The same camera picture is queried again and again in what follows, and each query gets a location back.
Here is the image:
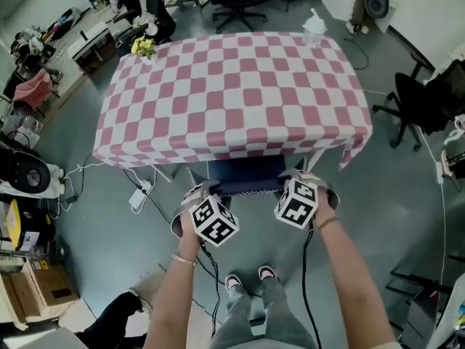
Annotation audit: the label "white power strip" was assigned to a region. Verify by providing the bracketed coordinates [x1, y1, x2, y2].
[129, 179, 153, 213]

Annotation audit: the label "black round stool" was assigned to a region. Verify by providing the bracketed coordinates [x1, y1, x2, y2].
[364, 0, 391, 18]

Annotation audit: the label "pink cloth covered chair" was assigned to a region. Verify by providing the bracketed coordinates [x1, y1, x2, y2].
[12, 67, 54, 113]

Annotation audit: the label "person's right hand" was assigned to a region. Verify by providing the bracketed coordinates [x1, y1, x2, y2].
[299, 172, 322, 188]

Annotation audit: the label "person's left hand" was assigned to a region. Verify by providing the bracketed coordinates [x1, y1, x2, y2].
[180, 188, 206, 214]

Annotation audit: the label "table under checkered cloth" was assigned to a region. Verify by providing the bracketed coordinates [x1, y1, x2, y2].
[92, 31, 374, 183]

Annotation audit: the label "black office chair with clothes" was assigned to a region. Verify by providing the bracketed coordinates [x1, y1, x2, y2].
[371, 53, 465, 153]

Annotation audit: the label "pink white checkered tablecloth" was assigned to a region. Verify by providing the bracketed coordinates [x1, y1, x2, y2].
[92, 31, 374, 172]

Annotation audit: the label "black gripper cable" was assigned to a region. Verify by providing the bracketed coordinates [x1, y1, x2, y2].
[198, 240, 223, 338]
[301, 222, 323, 349]

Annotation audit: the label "person's right pink shoe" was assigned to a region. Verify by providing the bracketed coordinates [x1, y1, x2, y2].
[257, 265, 278, 281]

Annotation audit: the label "yellow black case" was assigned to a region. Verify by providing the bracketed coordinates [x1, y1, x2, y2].
[6, 198, 56, 251]

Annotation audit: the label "person's pink shoe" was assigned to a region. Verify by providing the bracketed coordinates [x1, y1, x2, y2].
[225, 273, 243, 292]
[257, 265, 278, 281]

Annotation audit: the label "person's left forearm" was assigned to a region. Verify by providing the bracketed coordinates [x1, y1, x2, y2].
[142, 209, 204, 349]

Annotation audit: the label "yellow flowers in white pot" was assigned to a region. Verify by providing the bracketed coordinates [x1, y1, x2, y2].
[130, 36, 159, 64]

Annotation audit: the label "white low bench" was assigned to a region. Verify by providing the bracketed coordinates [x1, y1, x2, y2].
[68, 22, 113, 75]

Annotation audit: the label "black metal rack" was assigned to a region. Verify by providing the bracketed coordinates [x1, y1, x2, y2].
[384, 254, 456, 341]

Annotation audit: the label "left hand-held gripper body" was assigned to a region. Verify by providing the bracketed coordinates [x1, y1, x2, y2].
[170, 180, 240, 249]

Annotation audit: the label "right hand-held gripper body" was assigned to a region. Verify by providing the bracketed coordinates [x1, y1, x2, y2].
[273, 169, 341, 230]

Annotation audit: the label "clear plastic bottle white lid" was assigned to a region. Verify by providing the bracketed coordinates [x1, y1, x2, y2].
[302, 8, 328, 48]

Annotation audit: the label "brown cord bracelet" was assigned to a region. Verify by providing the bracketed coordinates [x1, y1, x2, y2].
[318, 216, 340, 231]

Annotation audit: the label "black floor cable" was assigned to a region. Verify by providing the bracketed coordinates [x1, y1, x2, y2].
[343, 36, 370, 71]

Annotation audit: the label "black round fan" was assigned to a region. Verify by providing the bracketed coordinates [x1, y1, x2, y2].
[0, 146, 52, 196]

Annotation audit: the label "dark blue cushioned chair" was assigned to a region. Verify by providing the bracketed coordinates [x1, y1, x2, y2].
[186, 154, 310, 198]

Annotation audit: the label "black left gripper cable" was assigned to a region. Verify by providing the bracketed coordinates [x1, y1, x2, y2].
[198, 240, 223, 338]

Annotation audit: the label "person's right forearm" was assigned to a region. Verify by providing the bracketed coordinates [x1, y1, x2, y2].
[312, 193, 397, 349]

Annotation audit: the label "person's grey jeans legs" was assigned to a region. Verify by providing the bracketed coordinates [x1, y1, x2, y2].
[209, 276, 318, 349]

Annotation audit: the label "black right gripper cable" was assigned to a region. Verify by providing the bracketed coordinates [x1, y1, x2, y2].
[301, 222, 323, 349]

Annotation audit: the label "person's left pink shoe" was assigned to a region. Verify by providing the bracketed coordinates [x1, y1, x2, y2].
[225, 273, 243, 292]

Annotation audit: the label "thin silver bracelet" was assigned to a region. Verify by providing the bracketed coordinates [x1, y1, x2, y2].
[171, 253, 198, 267]

